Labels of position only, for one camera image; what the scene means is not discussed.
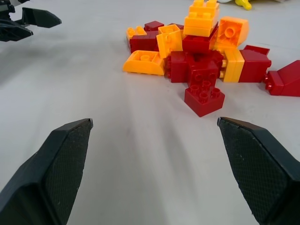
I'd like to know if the red plain-sided block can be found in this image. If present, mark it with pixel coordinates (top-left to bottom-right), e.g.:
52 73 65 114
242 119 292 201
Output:
170 51 192 83

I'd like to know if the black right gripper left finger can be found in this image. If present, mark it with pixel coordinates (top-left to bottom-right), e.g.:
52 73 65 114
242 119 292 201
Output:
0 118 94 225

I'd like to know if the red sloped brick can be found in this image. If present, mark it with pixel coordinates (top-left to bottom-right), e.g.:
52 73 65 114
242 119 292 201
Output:
264 60 300 98

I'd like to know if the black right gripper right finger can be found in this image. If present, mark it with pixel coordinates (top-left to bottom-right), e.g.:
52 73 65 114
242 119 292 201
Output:
217 116 300 225

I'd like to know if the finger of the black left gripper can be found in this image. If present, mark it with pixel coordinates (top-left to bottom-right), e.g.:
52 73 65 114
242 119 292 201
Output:
21 7 62 29
0 19 34 43

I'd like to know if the yellow plastic building brick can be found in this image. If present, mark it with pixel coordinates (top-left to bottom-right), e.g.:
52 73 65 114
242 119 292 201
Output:
220 46 246 83

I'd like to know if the orange curved block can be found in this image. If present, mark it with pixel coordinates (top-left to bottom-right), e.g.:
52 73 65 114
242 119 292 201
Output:
122 50 166 76

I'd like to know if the red block with studs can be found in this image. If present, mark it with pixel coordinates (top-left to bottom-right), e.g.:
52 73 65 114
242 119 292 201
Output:
189 57 220 92

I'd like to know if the yellow toy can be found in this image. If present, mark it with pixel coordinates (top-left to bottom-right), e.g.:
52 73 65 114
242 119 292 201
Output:
234 0 253 11

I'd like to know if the small orange studded block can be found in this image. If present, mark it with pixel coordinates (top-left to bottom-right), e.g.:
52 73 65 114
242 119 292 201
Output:
126 25 148 40

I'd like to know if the red square studded block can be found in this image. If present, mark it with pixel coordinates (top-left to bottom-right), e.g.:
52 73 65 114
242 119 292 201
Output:
184 85 225 118

